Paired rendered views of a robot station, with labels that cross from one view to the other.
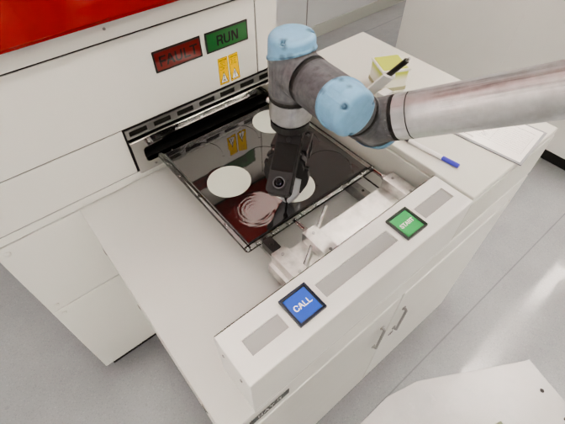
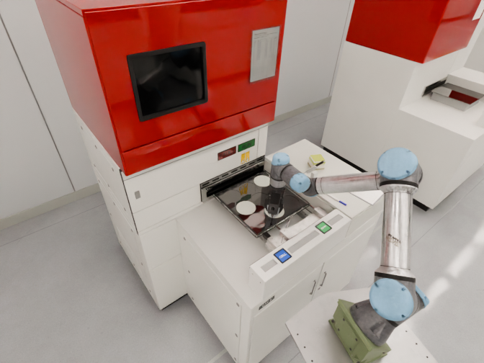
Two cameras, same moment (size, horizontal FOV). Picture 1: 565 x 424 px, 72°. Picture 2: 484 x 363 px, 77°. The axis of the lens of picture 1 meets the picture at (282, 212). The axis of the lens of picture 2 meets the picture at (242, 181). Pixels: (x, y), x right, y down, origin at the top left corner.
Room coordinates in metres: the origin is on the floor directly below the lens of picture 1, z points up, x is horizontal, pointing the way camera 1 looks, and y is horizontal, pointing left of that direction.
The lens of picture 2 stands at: (-0.49, 0.15, 2.01)
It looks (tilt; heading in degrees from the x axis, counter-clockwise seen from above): 40 degrees down; 0
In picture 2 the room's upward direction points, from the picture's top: 2 degrees clockwise
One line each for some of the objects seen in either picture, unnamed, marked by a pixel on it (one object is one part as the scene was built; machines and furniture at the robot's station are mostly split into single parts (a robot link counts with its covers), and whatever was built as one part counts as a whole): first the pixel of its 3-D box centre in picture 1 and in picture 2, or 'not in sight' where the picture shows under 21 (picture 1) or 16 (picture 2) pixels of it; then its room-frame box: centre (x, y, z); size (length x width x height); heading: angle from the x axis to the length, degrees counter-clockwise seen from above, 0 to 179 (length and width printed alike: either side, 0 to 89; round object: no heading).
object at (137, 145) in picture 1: (211, 122); (234, 180); (0.85, 0.19, 0.89); 0.44 x 0.02 x 0.10; 129
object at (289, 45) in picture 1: (292, 66); (280, 166); (0.57, -0.02, 1.21); 0.09 x 0.08 x 0.11; 35
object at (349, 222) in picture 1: (346, 233); (298, 232); (0.50, -0.14, 0.87); 0.36 x 0.08 x 0.03; 129
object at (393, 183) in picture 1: (399, 188); (321, 213); (0.61, -0.27, 0.89); 0.08 x 0.03 x 0.03; 39
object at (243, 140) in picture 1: (264, 161); (260, 199); (0.69, 0.04, 0.90); 0.34 x 0.34 x 0.01; 39
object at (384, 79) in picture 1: (377, 95); (311, 173); (0.76, -0.21, 1.03); 0.06 x 0.04 x 0.13; 39
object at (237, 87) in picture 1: (206, 100); (234, 171); (0.85, 0.19, 0.96); 0.44 x 0.01 x 0.02; 129
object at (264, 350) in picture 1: (354, 280); (302, 251); (0.37, -0.14, 0.89); 0.55 x 0.09 x 0.14; 129
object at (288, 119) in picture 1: (288, 107); (277, 179); (0.57, -0.01, 1.13); 0.08 x 0.08 x 0.05
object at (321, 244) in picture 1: (321, 244); (287, 235); (0.45, -0.08, 0.89); 0.08 x 0.03 x 0.03; 39
